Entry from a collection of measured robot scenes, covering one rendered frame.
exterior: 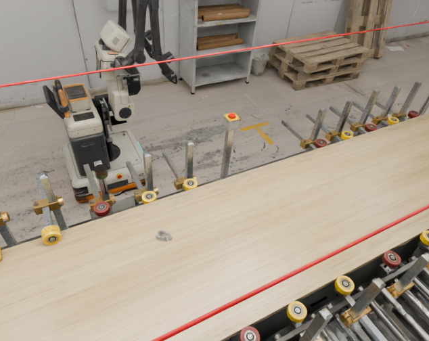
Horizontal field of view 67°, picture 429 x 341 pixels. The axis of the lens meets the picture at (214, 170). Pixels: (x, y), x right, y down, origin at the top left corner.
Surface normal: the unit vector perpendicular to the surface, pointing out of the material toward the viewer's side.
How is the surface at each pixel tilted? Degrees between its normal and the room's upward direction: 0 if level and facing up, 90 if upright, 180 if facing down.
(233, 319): 0
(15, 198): 0
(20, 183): 0
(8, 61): 90
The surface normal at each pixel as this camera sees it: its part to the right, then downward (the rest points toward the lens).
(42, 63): 0.47, 0.63
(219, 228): 0.07, -0.73
